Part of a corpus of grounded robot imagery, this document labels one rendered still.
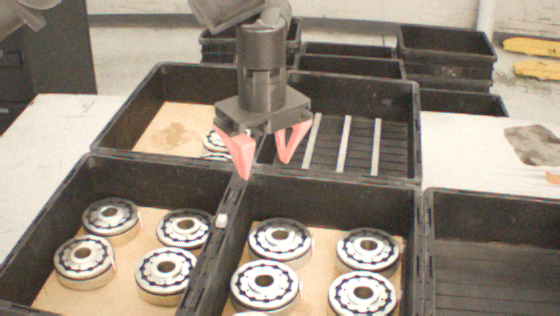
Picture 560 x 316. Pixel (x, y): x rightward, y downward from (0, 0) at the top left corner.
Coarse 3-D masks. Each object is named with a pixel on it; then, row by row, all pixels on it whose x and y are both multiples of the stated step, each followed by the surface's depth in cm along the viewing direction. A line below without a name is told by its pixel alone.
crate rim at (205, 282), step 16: (272, 176) 103; (288, 176) 102; (304, 176) 103; (320, 176) 102; (240, 192) 101; (416, 192) 98; (416, 208) 95; (416, 224) 92; (224, 240) 89; (416, 240) 88; (416, 256) 86; (208, 272) 83; (416, 272) 83; (208, 288) 81; (416, 288) 80; (192, 304) 78; (416, 304) 77
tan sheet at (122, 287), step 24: (144, 216) 109; (144, 240) 104; (120, 264) 98; (48, 288) 93; (96, 288) 93; (120, 288) 94; (72, 312) 89; (96, 312) 89; (120, 312) 89; (144, 312) 89; (168, 312) 90
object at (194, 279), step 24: (72, 168) 104; (192, 168) 105; (216, 168) 104; (216, 216) 93; (24, 240) 88; (0, 264) 83; (192, 288) 80; (0, 312) 76; (24, 312) 75; (48, 312) 75
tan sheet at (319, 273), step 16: (320, 240) 104; (336, 240) 104; (400, 240) 104; (320, 256) 101; (400, 256) 100; (304, 272) 97; (320, 272) 97; (336, 272) 97; (400, 272) 97; (304, 288) 94; (320, 288) 94; (304, 304) 91; (320, 304) 91
